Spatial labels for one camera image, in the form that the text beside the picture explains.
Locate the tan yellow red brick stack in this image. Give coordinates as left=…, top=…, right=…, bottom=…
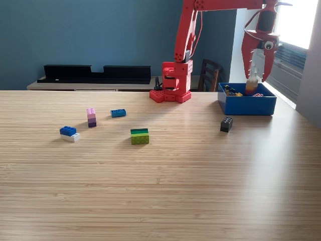
left=244, top=76, right=259, bottom=96

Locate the yellow toy digger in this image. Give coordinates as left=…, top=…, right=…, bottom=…
left=224, top=84, right=243, bottom=97

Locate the blue plastic bin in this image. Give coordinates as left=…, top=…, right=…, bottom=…
left=217, top=82, right=277, bottom=116

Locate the small blue brick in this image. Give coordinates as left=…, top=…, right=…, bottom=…
left=110, top=108, right=127, bottom=118

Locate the pink purple brick stack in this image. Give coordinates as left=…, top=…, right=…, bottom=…
left=86, top=108, right=97, bottom=128

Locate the blue and white brick stack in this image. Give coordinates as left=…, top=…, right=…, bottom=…
left=59, top=126, right=81, bottom=143

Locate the grey radiator unit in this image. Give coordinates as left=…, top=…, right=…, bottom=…
left=254, top=35, right=308, bottom=103

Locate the bright window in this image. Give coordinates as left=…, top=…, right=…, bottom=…
left=260, top=0, right=321, bottom=50

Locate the dark wooden chair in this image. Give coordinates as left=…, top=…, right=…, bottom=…
left=197, top=58, right=223, bottom=92

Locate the black brick stack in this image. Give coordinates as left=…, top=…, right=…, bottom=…
left=220, top=115, right=234, bottom=133

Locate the green brick stack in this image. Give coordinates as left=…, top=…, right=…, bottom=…
left=130, top=128, right=150, bottom=145

